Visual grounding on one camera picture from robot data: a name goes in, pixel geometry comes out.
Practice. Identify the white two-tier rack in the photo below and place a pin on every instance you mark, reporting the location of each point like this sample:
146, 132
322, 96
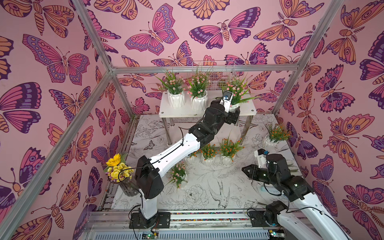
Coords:
213, 122

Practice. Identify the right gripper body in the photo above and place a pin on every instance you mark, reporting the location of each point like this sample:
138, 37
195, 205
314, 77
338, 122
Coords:
261, 172

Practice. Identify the orange flower pot far right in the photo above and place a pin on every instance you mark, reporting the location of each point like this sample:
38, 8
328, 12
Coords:
275, 135

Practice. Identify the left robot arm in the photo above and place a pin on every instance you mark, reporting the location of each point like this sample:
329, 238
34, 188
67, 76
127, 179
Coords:
150, 171

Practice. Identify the orange flower pot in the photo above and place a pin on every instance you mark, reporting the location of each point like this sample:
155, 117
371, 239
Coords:
275, 135
229, 149
208, 154
194, 157

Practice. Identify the white wire basket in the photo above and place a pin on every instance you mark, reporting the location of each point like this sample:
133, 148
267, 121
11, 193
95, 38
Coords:
217, 80

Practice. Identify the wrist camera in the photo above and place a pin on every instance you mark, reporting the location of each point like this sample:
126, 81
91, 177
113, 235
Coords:
227, 100
260, 156

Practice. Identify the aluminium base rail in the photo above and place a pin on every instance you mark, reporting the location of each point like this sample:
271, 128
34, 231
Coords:
197, 225

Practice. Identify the pink flower pot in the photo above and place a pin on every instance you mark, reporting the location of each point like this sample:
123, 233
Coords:
239, 89
173, 83
177, 175
197, 89

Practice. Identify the yellow flower bouquet vase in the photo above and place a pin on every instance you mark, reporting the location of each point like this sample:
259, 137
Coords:
119, 173

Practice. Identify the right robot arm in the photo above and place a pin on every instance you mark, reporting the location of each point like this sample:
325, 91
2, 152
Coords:
304, 215

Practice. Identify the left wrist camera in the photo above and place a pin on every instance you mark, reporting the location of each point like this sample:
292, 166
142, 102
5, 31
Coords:
227, 100

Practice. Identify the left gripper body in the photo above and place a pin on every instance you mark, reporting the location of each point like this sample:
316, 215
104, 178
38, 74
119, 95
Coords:
230, 119

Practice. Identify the orange flower pot left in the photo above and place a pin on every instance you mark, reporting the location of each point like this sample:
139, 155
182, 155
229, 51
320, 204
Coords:
194, 157

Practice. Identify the orange flower pot middle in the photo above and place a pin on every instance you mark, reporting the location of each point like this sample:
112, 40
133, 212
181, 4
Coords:
208, 154

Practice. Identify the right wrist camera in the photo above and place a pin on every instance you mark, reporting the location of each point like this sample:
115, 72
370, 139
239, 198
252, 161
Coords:
260, 156

